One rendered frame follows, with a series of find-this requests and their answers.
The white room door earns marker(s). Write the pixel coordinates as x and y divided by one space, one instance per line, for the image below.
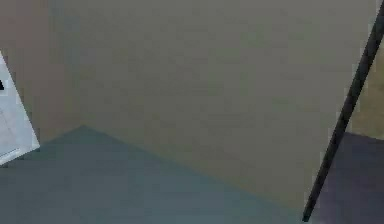
10 126

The black door frame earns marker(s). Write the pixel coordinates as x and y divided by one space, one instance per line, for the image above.
346 110

